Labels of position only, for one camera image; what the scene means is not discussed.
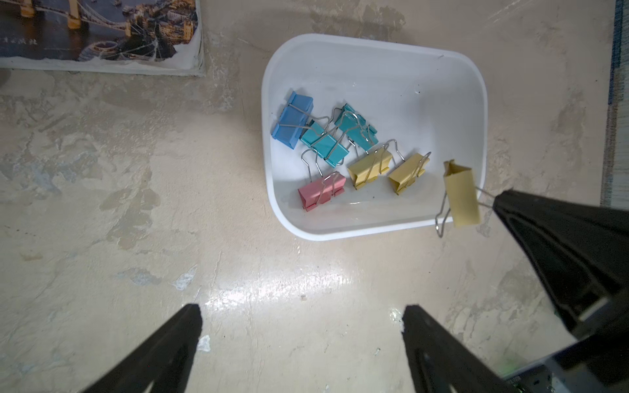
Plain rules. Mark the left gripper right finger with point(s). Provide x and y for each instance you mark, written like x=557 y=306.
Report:
x=439 y=363

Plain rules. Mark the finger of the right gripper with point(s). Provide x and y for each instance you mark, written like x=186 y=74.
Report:
x=580 y=255

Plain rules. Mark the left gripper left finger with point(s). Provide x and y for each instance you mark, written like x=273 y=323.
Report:
x=163 y=362

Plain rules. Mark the yellow binder clip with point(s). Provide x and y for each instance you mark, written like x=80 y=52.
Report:
x=405 y=174
x=379 y=162
x=460 y=200

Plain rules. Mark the pink binder clip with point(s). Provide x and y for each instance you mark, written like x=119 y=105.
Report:
x=323 y=190

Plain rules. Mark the white plastic storage box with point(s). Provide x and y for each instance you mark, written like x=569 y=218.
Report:
x=425 y=105

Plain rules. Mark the teal binder clip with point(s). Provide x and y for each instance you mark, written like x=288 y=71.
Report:
x=324 y=144
x=351 y=126

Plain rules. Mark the blue binder clip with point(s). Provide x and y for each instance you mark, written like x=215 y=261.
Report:
x=292 y=120

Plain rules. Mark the English textbook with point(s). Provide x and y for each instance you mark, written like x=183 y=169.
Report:
x=146 y=37

